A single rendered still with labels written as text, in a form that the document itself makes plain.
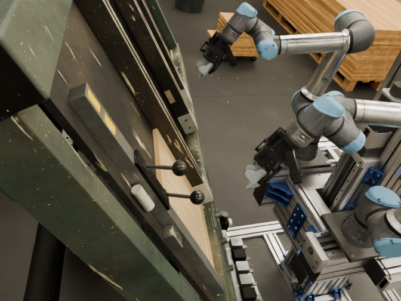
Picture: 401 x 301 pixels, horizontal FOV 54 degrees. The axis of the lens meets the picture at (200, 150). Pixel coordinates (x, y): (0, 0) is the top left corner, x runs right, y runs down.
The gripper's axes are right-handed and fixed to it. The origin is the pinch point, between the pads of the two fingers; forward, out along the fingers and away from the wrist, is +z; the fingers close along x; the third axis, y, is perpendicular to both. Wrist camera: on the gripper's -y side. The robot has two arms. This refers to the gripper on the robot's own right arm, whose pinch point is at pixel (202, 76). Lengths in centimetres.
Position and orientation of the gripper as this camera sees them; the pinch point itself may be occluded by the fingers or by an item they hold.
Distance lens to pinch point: 177.7
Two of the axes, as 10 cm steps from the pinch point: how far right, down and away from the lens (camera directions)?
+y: -7.5, -2.9, -5.9
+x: 2.9, 6.6, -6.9
